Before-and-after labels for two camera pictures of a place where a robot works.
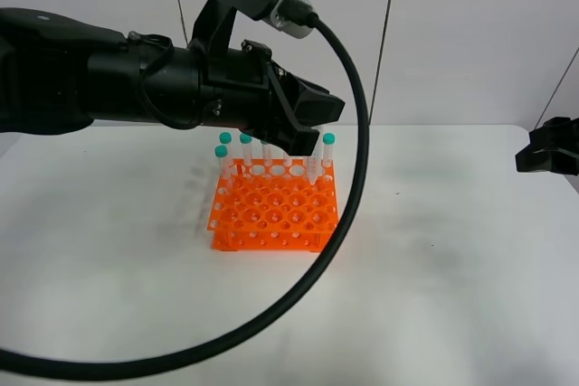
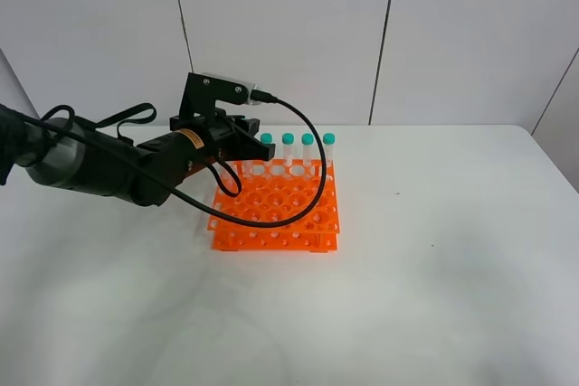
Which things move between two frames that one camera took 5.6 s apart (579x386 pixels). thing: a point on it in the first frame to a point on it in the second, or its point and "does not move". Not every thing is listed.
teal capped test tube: x=328 y=140 does not move
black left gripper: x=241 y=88 to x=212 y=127
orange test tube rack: x=275 y=205 does not move
